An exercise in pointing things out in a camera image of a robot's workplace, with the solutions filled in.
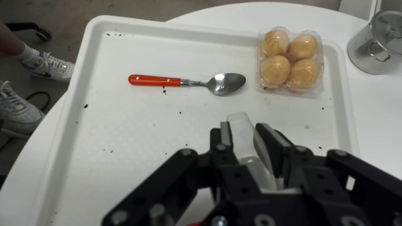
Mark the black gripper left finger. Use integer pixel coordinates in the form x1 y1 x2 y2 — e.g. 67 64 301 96
100 121 266 226

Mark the white sneaker lower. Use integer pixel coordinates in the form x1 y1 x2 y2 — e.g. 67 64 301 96
0 80 43 134

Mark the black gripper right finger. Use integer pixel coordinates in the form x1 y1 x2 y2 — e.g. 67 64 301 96
256 123 402 226

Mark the pack of four eggs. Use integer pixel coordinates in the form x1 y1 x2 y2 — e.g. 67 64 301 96
256 26 324 95

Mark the white sneaker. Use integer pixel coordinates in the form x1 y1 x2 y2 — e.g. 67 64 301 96
20 45 74 82
0 80 43 134

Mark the white plastic tray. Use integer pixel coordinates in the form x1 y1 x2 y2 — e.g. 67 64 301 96
27 16 359 226

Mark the white sneaker upper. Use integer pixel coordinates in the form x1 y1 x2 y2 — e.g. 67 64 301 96
20 45 74 82

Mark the red handled spoon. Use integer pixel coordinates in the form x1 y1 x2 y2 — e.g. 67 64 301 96
128 72 246 96

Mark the steel pot near eggs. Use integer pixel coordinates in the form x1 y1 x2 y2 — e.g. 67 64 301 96
346 10 402 75

